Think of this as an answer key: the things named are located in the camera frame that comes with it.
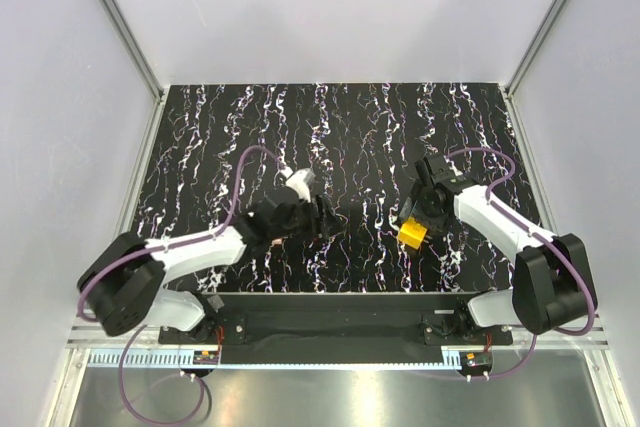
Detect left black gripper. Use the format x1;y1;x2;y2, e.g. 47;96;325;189
271;195;344;242

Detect yellow socket cube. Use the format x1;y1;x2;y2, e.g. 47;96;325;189
397;217;429;250

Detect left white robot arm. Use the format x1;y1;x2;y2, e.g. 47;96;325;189
77;187;344;343

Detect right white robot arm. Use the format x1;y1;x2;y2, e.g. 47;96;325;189
397;155;598;344

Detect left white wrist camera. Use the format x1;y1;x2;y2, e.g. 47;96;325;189
281;168;315;202

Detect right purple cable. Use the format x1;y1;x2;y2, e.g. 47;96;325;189
444;146;599;378

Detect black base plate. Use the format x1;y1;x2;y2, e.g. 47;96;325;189
158;291;514;366

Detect slotted cable duct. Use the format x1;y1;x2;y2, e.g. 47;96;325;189
88;349;220;368

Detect right aluminium frame post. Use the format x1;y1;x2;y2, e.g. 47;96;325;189
504;0;601;98

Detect aluminium frame post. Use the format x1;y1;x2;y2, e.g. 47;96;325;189
504;0;601;98
74;0;169;101

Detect left aluminium frame post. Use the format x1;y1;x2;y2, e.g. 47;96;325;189
74;0;169;101

